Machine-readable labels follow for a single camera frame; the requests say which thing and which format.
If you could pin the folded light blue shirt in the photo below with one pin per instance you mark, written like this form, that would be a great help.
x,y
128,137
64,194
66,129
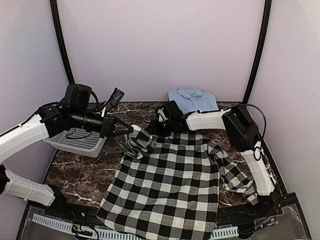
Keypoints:
x,y
193,100

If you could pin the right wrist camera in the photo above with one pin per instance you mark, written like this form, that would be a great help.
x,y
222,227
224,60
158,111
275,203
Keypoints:
x,y
163,114

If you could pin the left black frame post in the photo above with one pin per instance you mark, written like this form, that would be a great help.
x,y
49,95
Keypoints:
x,y
61,41

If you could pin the white slotted cable duct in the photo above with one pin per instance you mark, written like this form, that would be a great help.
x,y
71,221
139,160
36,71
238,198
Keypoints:
x,y
102,233

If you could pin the black white plaid shirt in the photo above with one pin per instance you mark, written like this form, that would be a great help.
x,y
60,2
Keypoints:
x,y
171,217

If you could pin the black front rail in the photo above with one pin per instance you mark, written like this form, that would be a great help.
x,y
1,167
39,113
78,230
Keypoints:
x,y
241,215

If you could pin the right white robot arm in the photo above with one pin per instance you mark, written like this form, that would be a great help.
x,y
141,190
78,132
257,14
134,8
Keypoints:
x,y
237,135

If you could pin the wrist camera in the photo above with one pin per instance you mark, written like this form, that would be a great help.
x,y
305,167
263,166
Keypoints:
x,y
163,114
116,97

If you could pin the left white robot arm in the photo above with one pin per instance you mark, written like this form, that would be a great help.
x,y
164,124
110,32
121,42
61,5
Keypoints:
x,y
48,121

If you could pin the grey plastic basket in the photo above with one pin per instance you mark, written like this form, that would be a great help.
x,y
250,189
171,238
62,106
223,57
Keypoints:
x,y
78,141

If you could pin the right black frame post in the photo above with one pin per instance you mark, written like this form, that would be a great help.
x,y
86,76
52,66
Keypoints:
x,y
259,51

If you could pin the black frame post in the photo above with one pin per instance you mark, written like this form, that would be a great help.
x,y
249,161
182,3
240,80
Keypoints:
x,y
259,51
61,41

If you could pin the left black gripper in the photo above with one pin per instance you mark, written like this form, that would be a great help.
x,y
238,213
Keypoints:
x,y
107,128

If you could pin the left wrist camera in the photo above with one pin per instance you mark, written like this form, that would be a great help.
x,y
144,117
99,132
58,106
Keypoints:
x,y
116,97

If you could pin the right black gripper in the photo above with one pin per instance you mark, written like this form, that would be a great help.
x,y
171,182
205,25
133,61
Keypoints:
x,y
155,128

